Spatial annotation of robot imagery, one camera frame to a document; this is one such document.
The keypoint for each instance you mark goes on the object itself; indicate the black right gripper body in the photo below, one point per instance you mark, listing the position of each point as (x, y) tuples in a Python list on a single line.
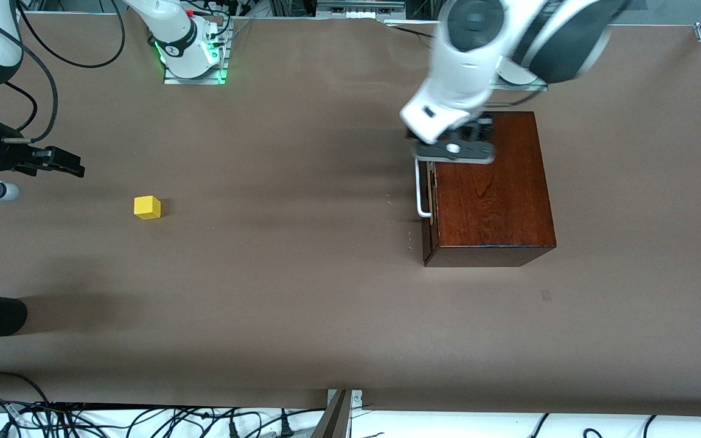
[(8, 155)]

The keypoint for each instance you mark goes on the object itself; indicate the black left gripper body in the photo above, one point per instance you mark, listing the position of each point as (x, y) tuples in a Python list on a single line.
[(479, 129)]

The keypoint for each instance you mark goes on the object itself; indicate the yellow cube block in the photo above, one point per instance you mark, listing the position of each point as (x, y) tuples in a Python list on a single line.
[(146, 208)]

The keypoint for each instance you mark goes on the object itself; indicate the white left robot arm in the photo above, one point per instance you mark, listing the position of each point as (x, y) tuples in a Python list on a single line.
[(472, 55)]

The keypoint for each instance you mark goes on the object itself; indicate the dark brown wooden box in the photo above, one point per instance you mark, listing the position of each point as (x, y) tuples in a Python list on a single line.
[(490, 201)]

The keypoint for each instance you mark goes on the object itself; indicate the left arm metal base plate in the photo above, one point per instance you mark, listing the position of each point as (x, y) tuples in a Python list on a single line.
[(521, 87)]

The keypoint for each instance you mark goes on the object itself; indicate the grey metal rail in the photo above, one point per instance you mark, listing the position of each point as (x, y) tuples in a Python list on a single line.
[(359, 5)]

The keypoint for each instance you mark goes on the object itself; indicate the silver bracket with grey beam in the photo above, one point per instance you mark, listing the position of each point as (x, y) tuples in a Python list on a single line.
[(341, 404)]

